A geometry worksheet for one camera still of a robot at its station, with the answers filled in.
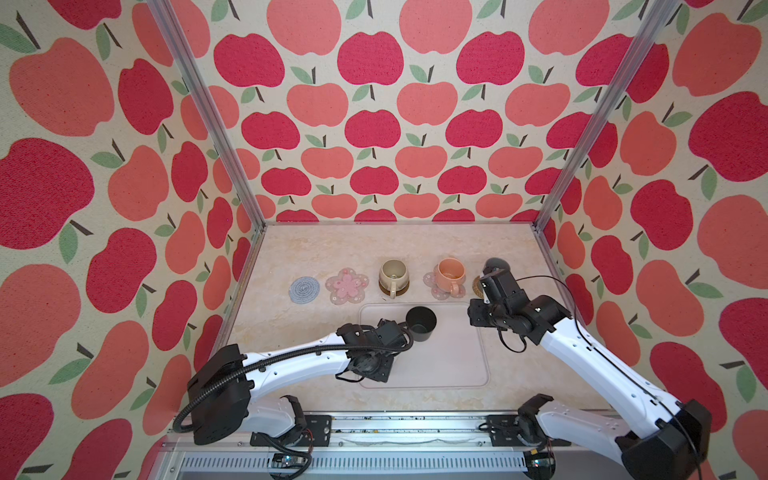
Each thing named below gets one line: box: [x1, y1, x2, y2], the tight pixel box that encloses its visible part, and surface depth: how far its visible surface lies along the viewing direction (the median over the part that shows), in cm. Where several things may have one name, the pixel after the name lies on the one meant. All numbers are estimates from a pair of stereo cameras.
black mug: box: [397, 306, 437, 352], surface depth 86 cm
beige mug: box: [379, 259, 409, 299], surface depth 97 cm
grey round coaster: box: [289, 276, 320, 304], surface depth 103 cm
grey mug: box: [483, 257, 514, 279], surface depth 96 cm
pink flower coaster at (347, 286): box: [325, 268, 369, 305], surface depth 104 cm
